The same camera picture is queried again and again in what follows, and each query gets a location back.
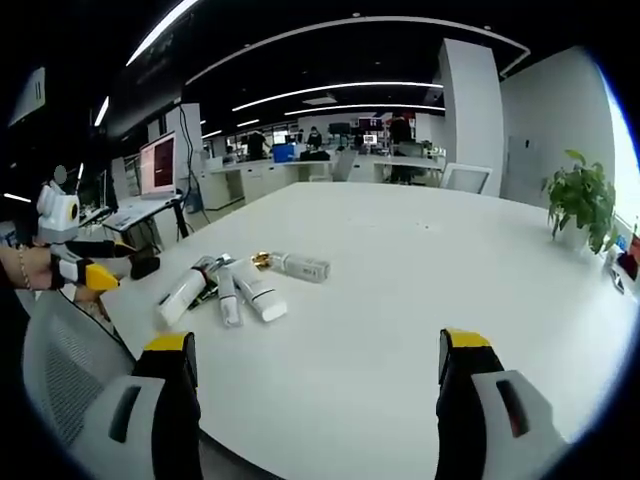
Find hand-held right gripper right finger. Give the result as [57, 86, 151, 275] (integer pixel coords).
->
[435, 327, 571, 480]

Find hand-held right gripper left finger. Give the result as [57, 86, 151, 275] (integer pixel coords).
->
[64, 331, 204, 480]

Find black skincare jar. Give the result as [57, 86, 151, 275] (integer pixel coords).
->
[129, 254, 162, 281]

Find white skincare bottle dark cap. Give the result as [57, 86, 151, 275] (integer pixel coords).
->
[157, 267, 209, 327]

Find dark green skincare packet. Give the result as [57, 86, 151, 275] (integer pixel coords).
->
[188, 280, 222, 310]

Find silver skincare tube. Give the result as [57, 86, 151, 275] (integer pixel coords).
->
[194, 253, 234, 274]

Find slim white skincare tube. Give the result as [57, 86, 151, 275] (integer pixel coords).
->
[216, 266, 245, 329]

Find wide white skincare tube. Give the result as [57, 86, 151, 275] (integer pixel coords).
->
[231, 259, 289, 323]

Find white skincare bottle gold cap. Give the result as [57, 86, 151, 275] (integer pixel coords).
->
[249, 250, 332, 285]

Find blue storage box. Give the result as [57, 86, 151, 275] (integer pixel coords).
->
[271, 143, 302, 164]

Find person's left hand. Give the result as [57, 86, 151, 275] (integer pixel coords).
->
[21, 246, 65, 292]

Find standing desk with black legs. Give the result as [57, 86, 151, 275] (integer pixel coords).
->
[78, 192, 190, 254]

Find grey mesh office chair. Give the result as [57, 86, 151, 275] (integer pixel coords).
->
[20, 292, 137, 464]

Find computer monitor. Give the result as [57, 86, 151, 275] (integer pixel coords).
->
[138, 130, 178, 197]

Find long white office counter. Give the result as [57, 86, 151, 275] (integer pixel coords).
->
[205, 158, 354, 211]

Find small items by window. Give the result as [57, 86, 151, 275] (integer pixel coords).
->
[604, 219, 640, 297]

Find white office chair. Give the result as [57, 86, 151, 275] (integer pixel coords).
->
[438, 162, 494, 196]

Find green potted plant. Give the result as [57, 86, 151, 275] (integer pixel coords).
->
[541, 148, 622, 256]

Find beaded bracelet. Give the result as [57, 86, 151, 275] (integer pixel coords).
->
[17, 248, 32, 291]

